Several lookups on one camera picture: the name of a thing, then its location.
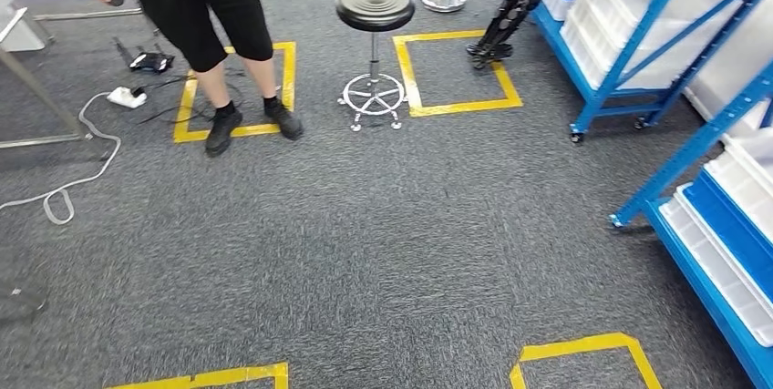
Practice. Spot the person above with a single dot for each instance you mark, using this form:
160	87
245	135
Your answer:
199	6

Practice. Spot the blue metal shelf rack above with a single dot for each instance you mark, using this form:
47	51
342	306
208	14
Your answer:
604	96
694	145

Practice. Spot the white power strip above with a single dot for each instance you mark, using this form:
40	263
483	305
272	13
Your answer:
124	97

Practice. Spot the yellow floor tape square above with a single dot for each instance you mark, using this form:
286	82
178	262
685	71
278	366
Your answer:
181	108
241	374

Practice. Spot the chrome stool base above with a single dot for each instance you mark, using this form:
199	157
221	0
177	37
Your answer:
374	6

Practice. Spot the stainless steel table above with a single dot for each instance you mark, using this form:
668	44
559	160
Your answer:
45	96

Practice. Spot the person's foot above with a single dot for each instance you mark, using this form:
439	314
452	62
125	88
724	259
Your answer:
222	130
284	120

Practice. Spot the black device with antennas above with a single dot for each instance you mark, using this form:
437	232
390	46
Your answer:
151	61

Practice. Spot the white table with steel legs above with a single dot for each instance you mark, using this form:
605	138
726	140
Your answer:
24	36

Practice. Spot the black humanoid robot legs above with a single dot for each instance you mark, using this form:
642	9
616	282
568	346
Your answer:
513	12

